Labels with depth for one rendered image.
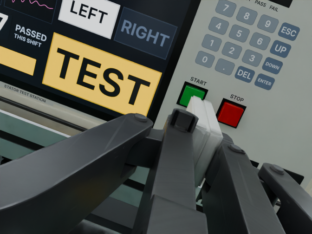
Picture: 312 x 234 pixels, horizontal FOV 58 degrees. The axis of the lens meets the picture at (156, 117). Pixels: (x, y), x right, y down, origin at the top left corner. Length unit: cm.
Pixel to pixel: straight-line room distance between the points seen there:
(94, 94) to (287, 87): 18
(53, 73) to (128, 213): 27
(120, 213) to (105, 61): 28
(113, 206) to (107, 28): 29
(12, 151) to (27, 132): 3
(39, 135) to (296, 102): 23
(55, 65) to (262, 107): 20
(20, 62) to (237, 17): 20
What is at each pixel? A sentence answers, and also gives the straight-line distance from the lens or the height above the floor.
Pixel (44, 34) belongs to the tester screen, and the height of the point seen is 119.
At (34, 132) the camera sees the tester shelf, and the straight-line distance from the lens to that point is 28.
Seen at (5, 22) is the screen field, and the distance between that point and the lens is 31.
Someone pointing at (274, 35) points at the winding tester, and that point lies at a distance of 27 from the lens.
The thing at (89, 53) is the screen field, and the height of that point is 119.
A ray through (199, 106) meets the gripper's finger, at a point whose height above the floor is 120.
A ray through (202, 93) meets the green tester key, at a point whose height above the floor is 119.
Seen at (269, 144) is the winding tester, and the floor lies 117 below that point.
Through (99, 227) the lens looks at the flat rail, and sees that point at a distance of 29.
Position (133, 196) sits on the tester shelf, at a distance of 27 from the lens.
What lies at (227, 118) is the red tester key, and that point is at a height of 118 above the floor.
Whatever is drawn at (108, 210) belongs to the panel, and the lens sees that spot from 48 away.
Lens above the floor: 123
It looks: 17 degrees down
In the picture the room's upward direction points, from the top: 21 degrees clockwise
